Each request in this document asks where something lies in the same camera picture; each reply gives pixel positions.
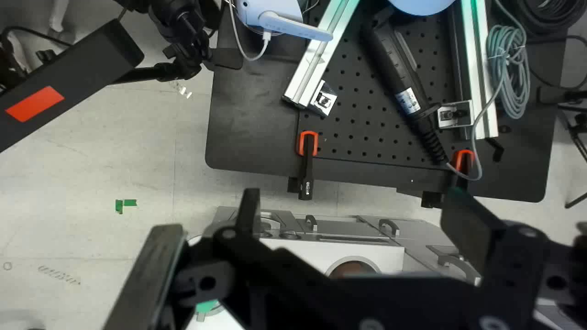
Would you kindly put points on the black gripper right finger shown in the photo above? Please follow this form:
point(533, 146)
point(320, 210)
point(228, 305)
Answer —
point(470, 232)

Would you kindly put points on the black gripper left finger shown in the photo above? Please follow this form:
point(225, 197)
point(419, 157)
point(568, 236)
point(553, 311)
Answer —
point(248, 212)

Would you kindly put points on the green grey toy tap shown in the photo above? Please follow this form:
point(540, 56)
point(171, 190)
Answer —
point(208, 309)

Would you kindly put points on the white machine cabinet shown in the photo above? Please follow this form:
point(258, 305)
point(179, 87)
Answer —
point(294, 248)

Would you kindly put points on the orange black bar clamp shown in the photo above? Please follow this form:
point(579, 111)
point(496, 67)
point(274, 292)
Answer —
point(307, 160)
point(463, 160)

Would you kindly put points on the black perforated breadboard table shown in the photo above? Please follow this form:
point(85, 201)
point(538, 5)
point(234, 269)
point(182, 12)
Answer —
point(258, 122)

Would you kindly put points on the green floor tape mark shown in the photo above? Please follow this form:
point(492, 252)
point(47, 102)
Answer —
point(126, 204)

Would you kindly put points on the black stand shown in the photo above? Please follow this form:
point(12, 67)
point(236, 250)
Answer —
point(575, 153)

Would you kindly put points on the black white marker tag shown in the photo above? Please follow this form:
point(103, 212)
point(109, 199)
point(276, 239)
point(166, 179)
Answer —
point(324, 100)

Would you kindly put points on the aluminium extrusion with tag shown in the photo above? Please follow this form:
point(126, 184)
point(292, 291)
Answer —
point(318, 56)

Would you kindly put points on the white handheld device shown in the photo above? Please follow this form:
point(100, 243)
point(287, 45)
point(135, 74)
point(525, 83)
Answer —
point(276, 19)

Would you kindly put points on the black bar with red label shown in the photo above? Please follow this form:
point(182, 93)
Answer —
point(67, 85)

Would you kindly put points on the blue round object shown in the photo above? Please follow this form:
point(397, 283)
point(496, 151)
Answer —
point(423, 5)

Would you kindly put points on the aluminium extrusion with bracket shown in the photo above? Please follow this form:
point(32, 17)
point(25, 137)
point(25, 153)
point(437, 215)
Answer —
point(480, 61)

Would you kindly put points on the black camera tripod head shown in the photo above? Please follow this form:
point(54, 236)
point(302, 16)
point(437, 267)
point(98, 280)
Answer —
point(184, 38)

